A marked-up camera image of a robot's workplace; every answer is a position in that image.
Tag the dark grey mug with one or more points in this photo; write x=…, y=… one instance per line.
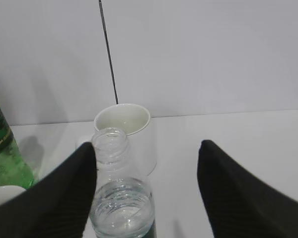
x=8, y=192

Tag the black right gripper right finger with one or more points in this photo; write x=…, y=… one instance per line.
x=238, y=204

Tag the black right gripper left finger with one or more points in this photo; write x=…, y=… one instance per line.
x=58, y=206

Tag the clear water bottle green label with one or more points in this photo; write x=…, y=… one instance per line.
x=123, y=205

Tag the green soda bottle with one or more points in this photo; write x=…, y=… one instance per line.
x=13, y=168

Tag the white mug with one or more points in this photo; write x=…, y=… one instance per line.
x=139, y=138

